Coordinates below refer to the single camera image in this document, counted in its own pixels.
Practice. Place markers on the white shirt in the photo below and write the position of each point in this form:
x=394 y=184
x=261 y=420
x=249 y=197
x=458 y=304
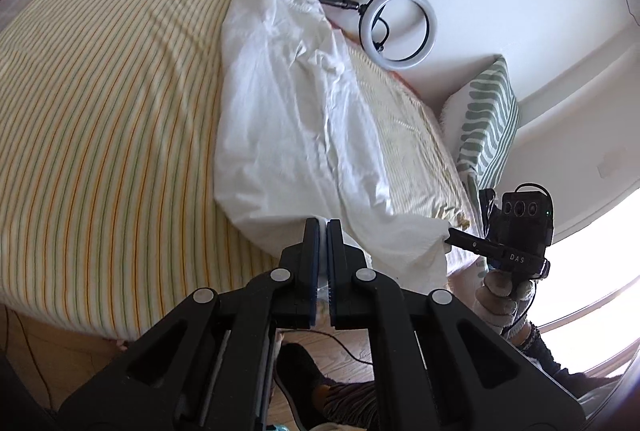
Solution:
x=290 y=136

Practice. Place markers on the person's right forearm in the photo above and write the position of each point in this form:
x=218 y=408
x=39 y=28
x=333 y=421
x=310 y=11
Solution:
x=545 y=351

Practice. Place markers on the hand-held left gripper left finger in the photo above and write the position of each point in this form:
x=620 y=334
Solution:
x=312 y=251

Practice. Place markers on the black shoe foot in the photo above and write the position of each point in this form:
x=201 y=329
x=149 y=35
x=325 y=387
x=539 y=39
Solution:
x=300 y=366

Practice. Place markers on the green patterned pillow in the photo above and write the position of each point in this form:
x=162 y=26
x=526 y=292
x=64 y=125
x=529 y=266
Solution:
x=487 y=111

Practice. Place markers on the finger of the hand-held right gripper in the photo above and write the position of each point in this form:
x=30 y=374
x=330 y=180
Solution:
x=465 y=238

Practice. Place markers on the striped mattress bed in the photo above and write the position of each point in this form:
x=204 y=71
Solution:
x=100 y=136

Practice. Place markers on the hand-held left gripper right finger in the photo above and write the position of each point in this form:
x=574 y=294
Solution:
x=334 y=251

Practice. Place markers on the person's right hand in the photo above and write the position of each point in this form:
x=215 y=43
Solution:
x=495 y=296

